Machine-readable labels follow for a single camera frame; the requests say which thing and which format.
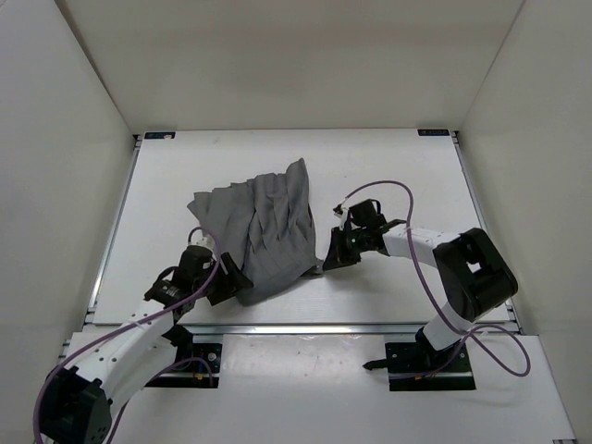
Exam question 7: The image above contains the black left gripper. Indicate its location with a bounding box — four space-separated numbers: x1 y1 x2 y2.
196 250 253 304

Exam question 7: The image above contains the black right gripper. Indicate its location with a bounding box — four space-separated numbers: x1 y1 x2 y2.
323 226 369 270

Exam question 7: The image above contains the grey pleated skirt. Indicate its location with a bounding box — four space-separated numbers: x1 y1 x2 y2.
188 158 323 306

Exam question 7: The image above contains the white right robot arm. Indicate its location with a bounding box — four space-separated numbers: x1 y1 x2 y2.
323 199 518 375

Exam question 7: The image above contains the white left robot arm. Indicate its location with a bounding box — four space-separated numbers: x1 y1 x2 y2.
32 245 253 443

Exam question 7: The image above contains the blue label right corner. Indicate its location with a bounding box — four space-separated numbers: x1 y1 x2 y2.
417 129 450 137

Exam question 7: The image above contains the blue label corner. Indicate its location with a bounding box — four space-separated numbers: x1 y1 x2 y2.
143 131 176 140
417 129 450 137

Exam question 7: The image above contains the blue label left corner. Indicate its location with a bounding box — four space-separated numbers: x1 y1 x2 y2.
143 131 176 140

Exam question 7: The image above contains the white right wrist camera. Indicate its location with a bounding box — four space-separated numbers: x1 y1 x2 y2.
333 203 349 230

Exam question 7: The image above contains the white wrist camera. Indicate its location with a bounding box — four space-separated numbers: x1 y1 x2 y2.
333 203 349 230
188 232 216 253

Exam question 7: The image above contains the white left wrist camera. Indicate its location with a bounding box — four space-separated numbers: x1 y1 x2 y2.
188 232 216 253

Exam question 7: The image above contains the aluminium rail along table front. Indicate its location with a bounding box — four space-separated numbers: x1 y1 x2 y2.
185 323 423 336

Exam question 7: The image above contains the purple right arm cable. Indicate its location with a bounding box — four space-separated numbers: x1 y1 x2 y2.
345 179 532 380

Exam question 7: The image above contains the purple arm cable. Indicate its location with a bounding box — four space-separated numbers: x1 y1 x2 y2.
345 179 532 380
31 227 221 444

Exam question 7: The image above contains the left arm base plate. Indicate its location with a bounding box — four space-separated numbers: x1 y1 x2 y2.
146 336 223 389

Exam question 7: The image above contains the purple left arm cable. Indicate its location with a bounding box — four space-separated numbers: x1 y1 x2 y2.
31 227 221 444

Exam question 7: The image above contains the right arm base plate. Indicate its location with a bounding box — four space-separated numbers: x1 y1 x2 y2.
385 339 476 392

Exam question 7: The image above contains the aluminium rail left table edge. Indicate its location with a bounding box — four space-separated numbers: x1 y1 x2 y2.
83 134 143 324

